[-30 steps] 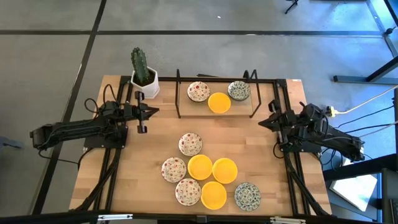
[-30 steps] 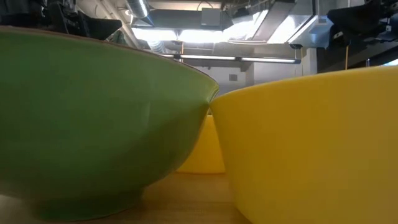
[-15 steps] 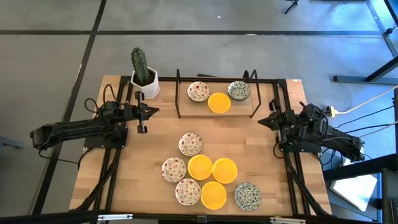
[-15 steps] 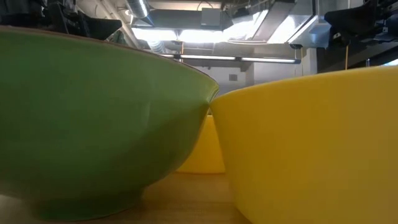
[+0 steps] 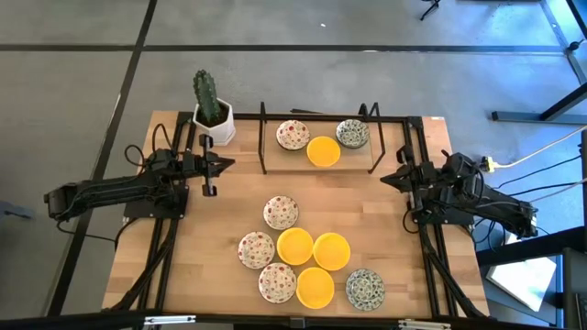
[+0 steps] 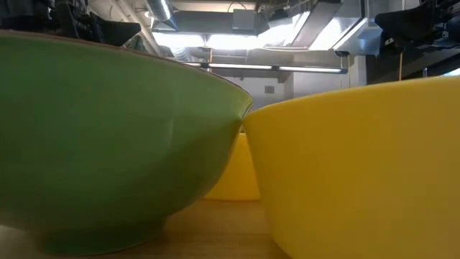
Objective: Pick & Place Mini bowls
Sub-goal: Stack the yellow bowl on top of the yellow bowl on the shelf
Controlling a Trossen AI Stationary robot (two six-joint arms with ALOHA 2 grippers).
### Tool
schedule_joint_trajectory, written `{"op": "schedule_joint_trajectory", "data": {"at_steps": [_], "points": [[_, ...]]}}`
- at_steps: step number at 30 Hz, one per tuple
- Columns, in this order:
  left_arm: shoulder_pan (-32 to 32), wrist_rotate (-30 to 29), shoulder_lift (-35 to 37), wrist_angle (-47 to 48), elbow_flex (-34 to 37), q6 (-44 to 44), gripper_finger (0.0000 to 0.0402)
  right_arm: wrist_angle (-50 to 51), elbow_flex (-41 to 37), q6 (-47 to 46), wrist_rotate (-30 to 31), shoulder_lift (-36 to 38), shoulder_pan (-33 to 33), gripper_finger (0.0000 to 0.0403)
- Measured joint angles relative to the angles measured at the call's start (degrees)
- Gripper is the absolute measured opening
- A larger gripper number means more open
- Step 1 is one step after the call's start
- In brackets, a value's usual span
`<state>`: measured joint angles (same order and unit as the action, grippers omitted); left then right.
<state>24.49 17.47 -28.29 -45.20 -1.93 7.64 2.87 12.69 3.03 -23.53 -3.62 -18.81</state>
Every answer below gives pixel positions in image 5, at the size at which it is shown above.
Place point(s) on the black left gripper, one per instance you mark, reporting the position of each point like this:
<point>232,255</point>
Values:
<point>195,165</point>

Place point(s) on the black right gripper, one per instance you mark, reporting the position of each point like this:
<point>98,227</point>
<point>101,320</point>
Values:
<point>421,179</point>

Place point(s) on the green floral bowl teal outside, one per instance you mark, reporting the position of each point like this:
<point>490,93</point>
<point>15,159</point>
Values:
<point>365,289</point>
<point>352,133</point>

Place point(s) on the red floral bowl green outside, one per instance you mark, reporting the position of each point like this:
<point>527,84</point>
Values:
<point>280,212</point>
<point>256,249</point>
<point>277,282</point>
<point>293,134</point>

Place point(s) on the yellow plastic mini bowl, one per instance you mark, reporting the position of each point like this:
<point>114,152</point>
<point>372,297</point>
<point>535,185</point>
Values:
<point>315,288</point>
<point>324,151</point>
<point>295,246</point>
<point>331,251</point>

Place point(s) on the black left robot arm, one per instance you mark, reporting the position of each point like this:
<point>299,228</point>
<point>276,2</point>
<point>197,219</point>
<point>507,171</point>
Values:
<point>105,190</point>

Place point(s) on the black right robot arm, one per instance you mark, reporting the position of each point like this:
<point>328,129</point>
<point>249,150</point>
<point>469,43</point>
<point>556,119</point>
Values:
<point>500,206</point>

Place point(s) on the white faceted plant pot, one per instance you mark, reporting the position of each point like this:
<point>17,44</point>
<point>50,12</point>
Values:
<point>222,133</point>

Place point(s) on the green cactus plant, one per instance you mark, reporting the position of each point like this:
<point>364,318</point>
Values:
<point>206,96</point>

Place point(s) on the yellow power strip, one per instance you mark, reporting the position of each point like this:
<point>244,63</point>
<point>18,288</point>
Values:
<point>487,163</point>

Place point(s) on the white flat box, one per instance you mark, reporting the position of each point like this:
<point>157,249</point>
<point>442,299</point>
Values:
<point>523,279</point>

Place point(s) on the black side desk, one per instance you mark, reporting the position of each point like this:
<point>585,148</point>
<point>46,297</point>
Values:
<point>573,293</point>

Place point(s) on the grey floor object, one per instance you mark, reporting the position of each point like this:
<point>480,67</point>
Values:
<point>14,211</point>

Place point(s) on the black aluminium rig frame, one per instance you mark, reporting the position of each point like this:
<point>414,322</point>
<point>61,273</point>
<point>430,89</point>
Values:
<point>243,116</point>

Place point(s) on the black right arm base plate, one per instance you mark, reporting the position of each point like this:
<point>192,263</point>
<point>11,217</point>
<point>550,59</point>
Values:
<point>458,220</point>

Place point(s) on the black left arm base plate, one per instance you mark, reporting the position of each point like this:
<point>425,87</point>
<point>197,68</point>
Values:
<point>137,212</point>

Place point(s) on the black desk leg frame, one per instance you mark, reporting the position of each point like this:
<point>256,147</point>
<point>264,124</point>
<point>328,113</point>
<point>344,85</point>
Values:
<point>527,117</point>

